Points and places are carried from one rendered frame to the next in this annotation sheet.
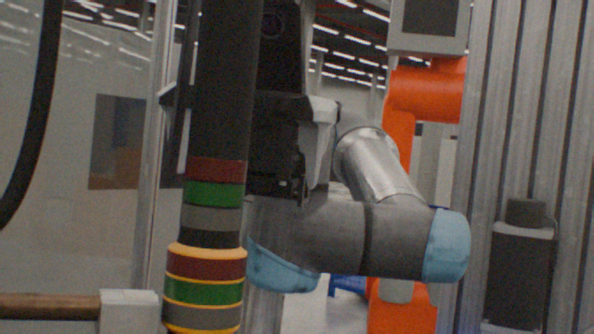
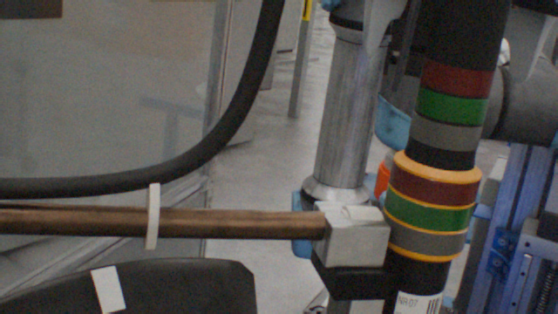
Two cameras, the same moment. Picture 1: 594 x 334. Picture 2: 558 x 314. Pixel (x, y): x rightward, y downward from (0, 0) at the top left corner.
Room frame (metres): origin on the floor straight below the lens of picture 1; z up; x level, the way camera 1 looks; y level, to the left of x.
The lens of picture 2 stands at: (0.09, 0.11, 1.67)
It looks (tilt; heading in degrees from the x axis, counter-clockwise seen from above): 19 degrees down; 2
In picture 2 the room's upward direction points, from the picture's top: 8 degrees clockwise
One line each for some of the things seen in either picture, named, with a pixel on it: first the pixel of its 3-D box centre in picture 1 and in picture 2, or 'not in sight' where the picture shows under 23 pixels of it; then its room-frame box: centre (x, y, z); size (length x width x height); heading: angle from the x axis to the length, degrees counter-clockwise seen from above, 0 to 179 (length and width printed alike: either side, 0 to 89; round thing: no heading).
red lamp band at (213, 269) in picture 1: (206, 261); (434, 177); (0.40, 0.04, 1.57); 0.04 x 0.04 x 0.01
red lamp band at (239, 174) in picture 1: (216, 168); (457, 75); (0.40, 0.04, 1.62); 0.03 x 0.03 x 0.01
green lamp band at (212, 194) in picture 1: (213, 192); (451, 102); (0.40, 0.04, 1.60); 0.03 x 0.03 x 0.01
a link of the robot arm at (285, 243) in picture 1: (302, 234); (434, 95); (0.74, -0.01, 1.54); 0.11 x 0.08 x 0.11; 94
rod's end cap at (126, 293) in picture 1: (136, 308); (358, 226); (0.39, 0.08, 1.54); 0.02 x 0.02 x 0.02; 18
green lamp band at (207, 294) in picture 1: (204, 284); (429, 201); (0.40, 0.04, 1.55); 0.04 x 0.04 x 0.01
